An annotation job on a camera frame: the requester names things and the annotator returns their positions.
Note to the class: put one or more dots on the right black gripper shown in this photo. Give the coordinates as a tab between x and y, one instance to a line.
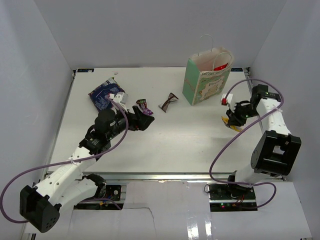
234	118

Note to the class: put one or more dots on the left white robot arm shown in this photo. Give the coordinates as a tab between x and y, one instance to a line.
42	204

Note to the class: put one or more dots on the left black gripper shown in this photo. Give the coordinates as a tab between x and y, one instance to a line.
138	120

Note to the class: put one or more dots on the purple candy bar wrapper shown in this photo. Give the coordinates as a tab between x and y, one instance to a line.
142	103

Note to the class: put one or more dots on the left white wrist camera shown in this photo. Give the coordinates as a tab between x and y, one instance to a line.
120	97

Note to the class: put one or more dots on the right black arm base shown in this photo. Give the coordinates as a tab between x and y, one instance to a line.
230	198

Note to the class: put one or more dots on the yellow candy bar packet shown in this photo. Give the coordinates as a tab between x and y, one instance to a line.
232	123

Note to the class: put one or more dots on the green paper gift bag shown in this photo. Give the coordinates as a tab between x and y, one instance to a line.
200	81

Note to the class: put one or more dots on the brown candy bar wrapper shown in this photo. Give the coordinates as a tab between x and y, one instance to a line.
170	99

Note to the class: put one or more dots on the red cookie snack bag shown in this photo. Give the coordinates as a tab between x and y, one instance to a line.
219	68

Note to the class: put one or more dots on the blue chips snack bag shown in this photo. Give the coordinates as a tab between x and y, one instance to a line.
98	96

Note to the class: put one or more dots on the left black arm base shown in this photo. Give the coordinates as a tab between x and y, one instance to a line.
112	192

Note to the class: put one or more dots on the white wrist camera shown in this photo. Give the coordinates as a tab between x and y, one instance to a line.
228	100
120	97

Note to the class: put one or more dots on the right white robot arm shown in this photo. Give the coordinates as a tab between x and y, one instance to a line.
276	151

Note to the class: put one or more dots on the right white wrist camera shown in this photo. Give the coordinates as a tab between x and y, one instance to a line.
228	100

